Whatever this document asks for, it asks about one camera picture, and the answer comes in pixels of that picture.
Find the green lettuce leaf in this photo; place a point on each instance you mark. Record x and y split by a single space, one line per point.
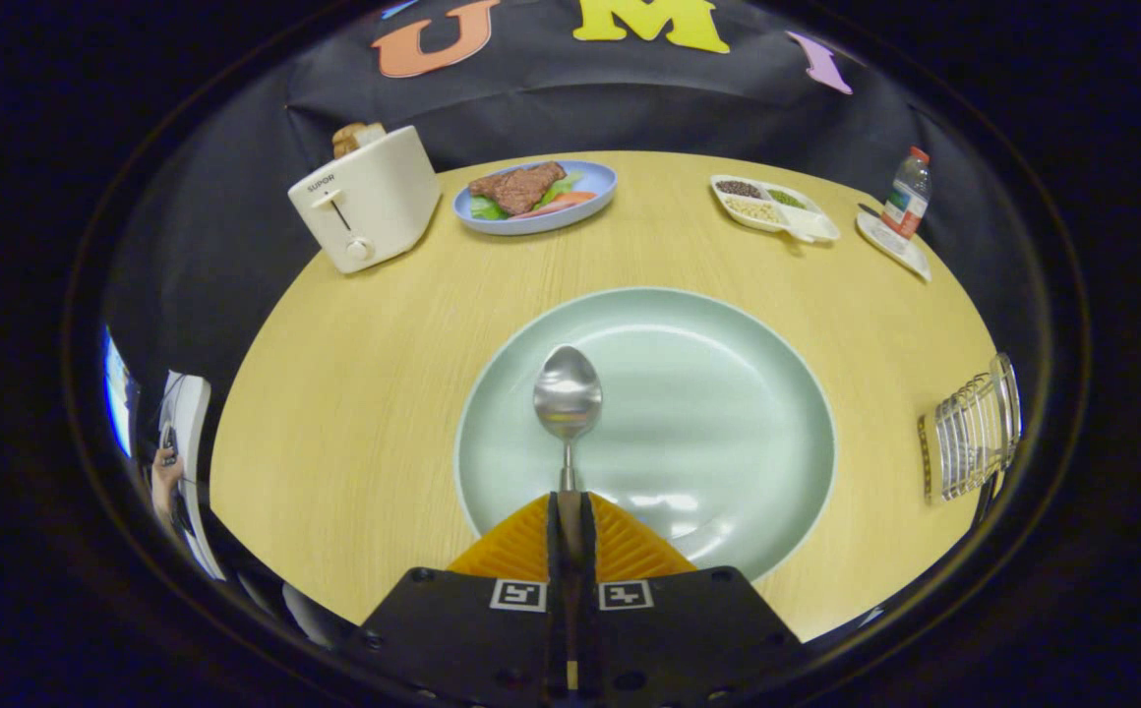
485 207

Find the white divided condiment dish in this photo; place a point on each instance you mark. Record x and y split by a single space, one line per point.
811 224

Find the white square coaster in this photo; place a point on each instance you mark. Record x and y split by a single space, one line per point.
890 246

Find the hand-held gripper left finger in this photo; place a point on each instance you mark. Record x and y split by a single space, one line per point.
555 541

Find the computer monitor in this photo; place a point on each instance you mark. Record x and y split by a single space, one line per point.
118 393

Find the orange carrot slice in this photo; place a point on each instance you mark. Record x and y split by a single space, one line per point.
570 198

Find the black backdrop cloth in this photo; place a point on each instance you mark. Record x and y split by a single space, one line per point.
630 98

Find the cream white toaster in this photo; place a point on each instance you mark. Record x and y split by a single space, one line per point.
379 197

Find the blue plate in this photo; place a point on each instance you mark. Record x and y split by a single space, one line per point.
531 225

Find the clear bottle with red cap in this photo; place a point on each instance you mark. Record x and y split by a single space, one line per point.
907 197

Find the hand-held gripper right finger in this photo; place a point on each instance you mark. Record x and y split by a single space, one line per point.
586 541

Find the white side desk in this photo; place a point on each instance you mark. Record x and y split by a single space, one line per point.
192 403

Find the toasted bread slice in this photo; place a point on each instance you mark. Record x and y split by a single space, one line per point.
354 138

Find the pale green plate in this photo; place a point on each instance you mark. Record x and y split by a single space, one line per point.
708 393

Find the brown steak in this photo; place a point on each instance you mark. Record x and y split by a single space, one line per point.
516 187

